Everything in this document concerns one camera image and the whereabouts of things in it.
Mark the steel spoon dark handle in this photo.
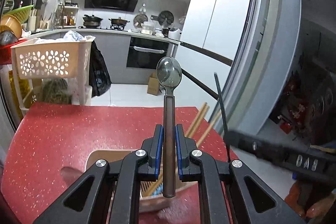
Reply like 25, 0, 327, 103
156, 57, 182, 198

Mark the black wok on stove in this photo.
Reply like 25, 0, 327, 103
109, 18, 129, 26

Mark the black built-in oven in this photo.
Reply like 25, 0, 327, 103
126, 37, 169, 69

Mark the person's right hand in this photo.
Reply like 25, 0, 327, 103
284, 181, 335, 221

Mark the white refrigerator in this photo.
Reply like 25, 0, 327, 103
175, 0, 250, 118

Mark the black plastic bag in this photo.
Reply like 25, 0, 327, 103
89, 41, 112, 97

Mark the green plastic colander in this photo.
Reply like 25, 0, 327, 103
5, 5, 35, 24

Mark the beige flower-pattern storage cart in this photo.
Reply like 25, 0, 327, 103
11, 36, 95, 114

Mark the steel bowl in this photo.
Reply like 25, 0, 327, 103
0, 31, 18, 47

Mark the white rice cooker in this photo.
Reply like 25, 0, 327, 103
168, 28, 182, 40

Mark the orange plastic basin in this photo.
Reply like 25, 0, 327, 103
1, 15, 22, 39

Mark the round black patterned trivet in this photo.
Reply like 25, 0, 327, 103
158, 10, 174, 27

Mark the beige plastic utensil holder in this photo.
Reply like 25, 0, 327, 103
85, 149, 197, 213

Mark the black pan on stove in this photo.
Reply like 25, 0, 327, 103
83, 14, 102, 28

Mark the cardboard box on floor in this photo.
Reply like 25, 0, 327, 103
147, 72, 160, 96

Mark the red plastic basket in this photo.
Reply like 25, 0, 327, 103
0, 39, 27, 65

